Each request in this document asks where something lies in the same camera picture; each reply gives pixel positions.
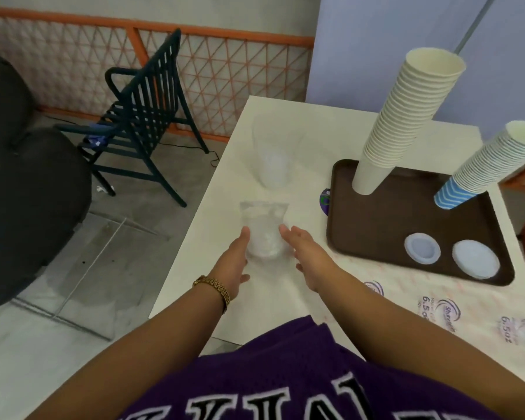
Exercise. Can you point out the stack of cream paper cups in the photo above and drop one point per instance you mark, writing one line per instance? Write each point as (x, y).
(402, 122)

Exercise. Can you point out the clear plastic cup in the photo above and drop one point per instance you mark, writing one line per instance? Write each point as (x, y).
(264, 223)

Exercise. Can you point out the stack of blue striped cups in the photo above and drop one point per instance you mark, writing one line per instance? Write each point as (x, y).
(485, 166)

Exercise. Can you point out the clear printed plastic wrapper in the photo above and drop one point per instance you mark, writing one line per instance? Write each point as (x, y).
(442, 312)

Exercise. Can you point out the small white plastic lid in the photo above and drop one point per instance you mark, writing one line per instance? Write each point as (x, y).
(422, 249)

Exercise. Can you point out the purple round sticker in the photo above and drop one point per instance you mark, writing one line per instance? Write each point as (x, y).
(325, 202)

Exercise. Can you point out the large white plastic lid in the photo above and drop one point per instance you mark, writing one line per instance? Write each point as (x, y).
(476, 260)

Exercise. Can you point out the brown plastic tray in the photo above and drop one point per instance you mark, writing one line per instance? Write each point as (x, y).
(385, 223)

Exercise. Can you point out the purple mesh jersey shirt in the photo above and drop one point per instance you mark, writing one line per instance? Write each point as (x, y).
(288, 367)

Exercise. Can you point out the dark blue slatted chair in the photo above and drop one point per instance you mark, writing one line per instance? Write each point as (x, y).
(133, 118)

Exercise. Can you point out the person's right thumb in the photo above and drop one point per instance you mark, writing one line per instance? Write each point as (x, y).
(288, 236)

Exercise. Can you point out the person's left thumb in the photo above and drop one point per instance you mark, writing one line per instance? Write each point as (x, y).
(243, 240)

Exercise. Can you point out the person's right forearm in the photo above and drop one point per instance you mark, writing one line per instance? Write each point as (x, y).
(411, 341)

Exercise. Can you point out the person's left hand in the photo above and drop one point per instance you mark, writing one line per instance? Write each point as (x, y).
(229, 266)

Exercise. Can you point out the blue cloth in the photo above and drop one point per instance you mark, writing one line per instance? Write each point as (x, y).
(97, 137)

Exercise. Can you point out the person's left forearm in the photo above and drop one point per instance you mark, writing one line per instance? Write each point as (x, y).
(148, 349)

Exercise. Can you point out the person's right hand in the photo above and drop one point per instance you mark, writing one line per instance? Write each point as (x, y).
(315, 262)

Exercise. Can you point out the tall stack of clear cups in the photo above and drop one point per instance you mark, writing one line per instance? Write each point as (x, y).
(275, 157)

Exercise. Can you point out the orange lattice fence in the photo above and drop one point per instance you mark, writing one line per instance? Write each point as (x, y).
(135, 39)

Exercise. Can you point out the black bean bag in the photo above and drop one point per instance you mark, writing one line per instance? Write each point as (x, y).
(26, 192)

